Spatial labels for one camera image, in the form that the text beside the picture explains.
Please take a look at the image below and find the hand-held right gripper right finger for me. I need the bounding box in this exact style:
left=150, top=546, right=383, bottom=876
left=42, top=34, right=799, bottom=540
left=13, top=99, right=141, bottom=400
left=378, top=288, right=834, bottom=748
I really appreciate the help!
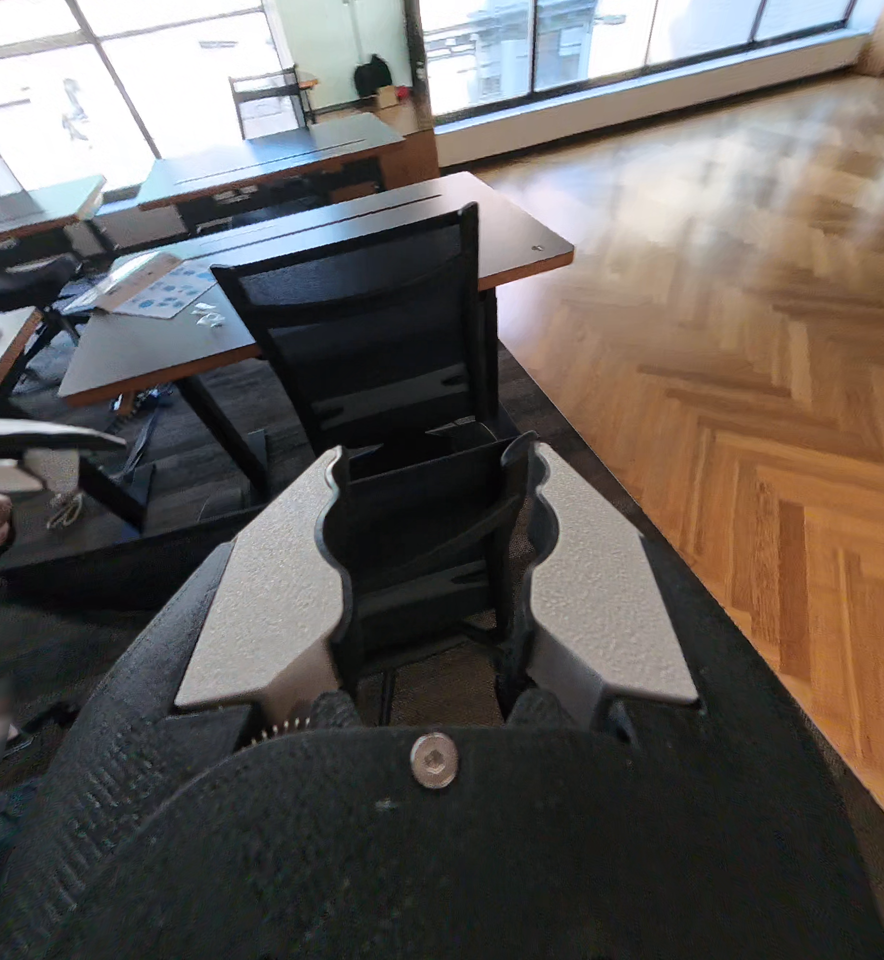
left=498, top=431, right=700, bottom=727

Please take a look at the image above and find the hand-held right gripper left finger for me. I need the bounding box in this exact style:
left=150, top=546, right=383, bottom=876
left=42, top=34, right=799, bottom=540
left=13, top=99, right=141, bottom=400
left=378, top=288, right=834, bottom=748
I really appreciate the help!
left=174, top=446, right=361, bottom=725

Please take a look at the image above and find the black mesh chair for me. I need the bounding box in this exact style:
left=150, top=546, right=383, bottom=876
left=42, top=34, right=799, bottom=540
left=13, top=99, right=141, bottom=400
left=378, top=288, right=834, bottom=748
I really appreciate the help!
left=211, top=201, right=537, bottom=721

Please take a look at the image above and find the black padded stool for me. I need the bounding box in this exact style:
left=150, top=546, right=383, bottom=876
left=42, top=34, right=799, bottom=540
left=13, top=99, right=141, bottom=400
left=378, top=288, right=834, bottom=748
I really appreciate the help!
left=0, top=253, right=87, bottom=346

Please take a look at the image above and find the cardboard box with blue print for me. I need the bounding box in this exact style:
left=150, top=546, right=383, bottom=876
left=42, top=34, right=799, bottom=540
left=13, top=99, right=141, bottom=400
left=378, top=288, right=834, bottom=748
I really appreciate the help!
left=63, top=251, right=218, bottom=321

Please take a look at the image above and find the large glass window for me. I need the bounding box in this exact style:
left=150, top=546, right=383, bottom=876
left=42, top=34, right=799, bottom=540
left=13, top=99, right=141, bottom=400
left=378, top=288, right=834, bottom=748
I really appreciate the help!
left=0, top=0, right=263, bottom=189
left=419, top=0, right=859, bottom=114

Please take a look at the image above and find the wooden cabinet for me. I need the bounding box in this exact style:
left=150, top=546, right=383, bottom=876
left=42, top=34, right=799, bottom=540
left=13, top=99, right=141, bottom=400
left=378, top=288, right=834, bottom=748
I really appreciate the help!
left=378, top=105, right=441, bottom=190

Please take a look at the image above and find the frosted glass partition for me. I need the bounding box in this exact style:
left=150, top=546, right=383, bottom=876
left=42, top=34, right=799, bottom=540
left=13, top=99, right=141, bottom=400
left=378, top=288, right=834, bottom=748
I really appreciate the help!
left=265, top=0, right=413, bottom=114

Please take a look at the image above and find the black backpack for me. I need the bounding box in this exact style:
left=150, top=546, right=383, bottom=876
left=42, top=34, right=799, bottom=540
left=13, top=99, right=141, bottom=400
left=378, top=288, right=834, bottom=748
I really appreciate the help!
left=353, top=54, right=394, bottom=99

